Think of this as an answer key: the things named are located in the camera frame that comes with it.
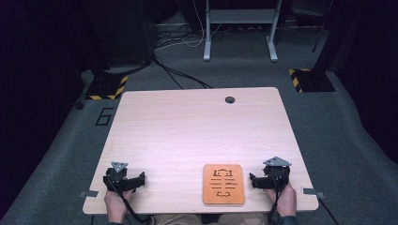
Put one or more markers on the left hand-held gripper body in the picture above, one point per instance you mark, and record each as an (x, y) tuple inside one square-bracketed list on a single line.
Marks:
[(116, 178)]

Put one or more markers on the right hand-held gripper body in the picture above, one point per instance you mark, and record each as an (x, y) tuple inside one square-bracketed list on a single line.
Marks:
[(276, 175)]

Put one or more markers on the person's left hand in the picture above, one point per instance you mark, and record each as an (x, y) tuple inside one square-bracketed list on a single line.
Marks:
[(115, 203)]

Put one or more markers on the person's right hand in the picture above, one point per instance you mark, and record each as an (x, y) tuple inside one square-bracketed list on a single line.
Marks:
[(286, 201)]

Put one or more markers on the grey tape tab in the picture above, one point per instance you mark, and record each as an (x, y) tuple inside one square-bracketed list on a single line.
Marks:
[(311, 192), (88, 193)]

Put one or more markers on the orange board with black pattern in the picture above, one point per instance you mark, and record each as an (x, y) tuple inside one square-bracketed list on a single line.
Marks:
[(223, 184)]

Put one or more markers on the small black round floor object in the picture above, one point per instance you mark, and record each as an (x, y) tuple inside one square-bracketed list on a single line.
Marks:
[(79, 105)]

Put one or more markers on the black stand pole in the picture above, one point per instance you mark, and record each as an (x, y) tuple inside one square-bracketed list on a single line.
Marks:
[(322, 26)]

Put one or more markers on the black base plate striped edge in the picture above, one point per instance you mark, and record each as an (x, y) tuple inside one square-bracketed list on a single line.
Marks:
[(104, 87), (313, 80)]

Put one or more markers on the white metal desk frame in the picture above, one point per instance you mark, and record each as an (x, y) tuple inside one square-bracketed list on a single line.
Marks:
[(240, 16)]

